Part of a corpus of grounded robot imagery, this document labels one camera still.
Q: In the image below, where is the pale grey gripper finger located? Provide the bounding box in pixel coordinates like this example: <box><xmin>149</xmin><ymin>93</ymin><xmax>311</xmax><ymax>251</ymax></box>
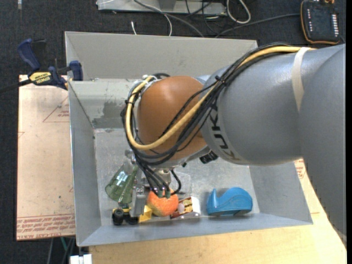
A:
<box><xmin>133</xmin><ymin>185</ymin><xmax>147</xmax><ymax>217</ymax></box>

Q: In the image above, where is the yellow toy truck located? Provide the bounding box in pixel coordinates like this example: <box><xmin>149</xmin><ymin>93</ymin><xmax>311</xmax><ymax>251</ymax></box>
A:
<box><xmin>112</xmin><ymin>205</ymin><xmax>153</xmax><ymax>226</ymax></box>

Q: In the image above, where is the orange toy peach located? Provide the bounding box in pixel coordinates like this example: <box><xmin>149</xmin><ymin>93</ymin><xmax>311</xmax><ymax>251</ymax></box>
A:
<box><xmin>146</xmin><ymin>189</ymin><xmax>179</xmax><ymax>217</ymax></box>

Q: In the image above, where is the clear green glass flask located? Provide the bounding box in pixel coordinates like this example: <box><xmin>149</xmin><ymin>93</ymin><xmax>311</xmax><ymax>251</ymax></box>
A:
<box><xmin>105</xmin><ymin>149</ymin><xmax>140</xmax><ymax>205</ymax></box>

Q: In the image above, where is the red and white packet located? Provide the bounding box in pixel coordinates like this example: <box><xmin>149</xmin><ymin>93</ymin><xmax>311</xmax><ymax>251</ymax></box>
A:
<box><xmin>170</xmin><ymin>196</ymin><xmax>202</xmax><ymax>219</ymax></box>

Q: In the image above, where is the blue tape dispenser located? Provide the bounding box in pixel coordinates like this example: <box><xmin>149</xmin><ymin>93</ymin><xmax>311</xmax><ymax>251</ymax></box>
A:
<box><xmin>206</xmin><ymin>186</ymin><xmax>254</xmax><ymax>217</ymax></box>

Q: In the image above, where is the grey metal bin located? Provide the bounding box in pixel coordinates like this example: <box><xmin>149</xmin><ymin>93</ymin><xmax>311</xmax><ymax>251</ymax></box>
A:
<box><xmin>64</xmin><ymin>31</ymin><xmax>314</xmax><ymax>248</ymax></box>

